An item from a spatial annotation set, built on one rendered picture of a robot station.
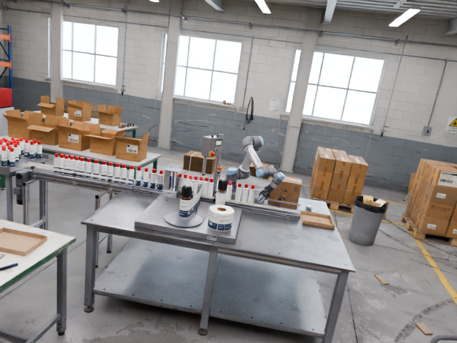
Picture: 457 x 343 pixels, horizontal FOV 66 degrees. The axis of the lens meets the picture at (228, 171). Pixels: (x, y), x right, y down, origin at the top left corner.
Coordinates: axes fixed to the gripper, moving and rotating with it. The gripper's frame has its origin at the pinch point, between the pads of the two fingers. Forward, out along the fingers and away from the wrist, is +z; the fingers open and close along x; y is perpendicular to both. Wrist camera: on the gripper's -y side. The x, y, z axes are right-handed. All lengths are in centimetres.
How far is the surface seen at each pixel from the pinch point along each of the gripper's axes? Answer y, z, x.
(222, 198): 32.4, 9.5, -32.5
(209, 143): 1, -15, -72
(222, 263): 4, 75, 13
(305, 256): 78, -10, 40
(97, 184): 5, 88, -135
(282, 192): -18.3, -16.5, 16.4
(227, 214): 68, 5, -25
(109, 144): -129, 105, -182
